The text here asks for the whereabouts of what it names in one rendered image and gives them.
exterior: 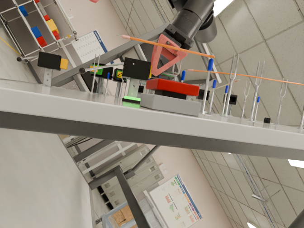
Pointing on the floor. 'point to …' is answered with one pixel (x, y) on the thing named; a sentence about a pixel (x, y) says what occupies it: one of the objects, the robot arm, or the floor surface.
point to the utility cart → (112, 214)
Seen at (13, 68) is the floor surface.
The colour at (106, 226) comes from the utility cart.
